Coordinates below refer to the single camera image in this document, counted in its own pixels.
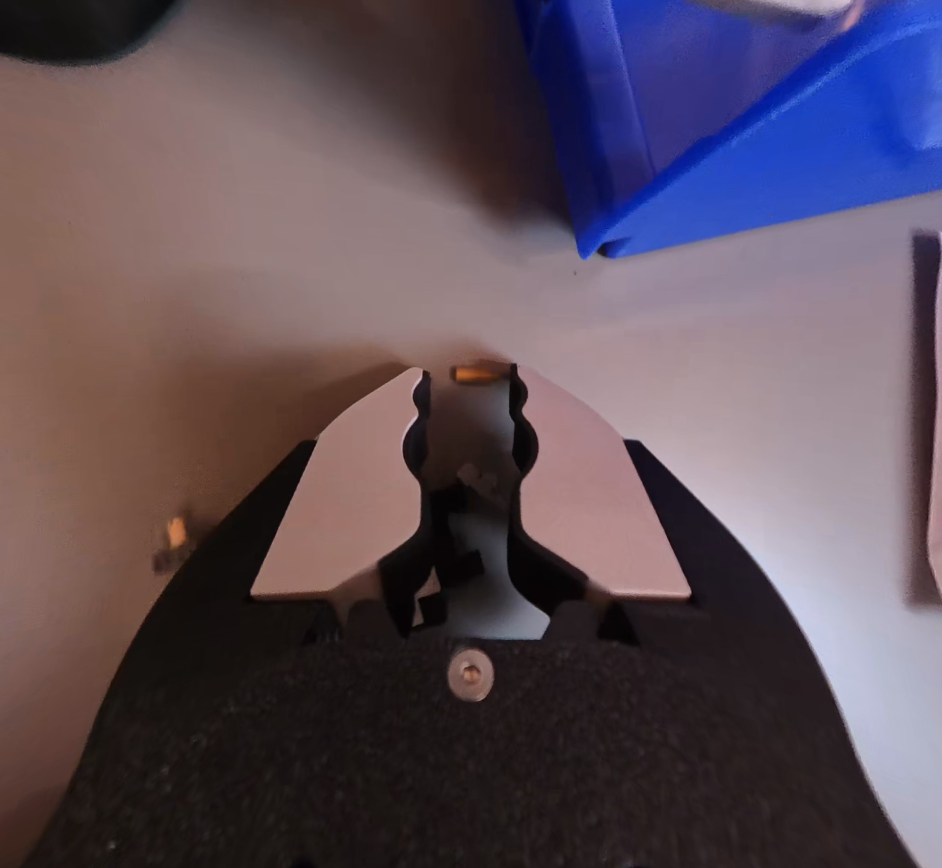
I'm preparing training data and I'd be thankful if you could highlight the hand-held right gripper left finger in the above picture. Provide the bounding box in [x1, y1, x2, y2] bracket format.
[251, 365, 438, 604]

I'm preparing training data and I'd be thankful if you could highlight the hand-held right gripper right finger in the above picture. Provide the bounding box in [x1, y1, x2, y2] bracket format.
[508, 362, 693, 601]

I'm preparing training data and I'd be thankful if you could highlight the blue plastic bin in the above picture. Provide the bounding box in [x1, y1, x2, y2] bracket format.
[498, 0, 942, 260]

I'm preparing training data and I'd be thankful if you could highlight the white printed paper bag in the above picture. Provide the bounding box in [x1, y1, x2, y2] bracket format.
[913, 228, 942, 604]

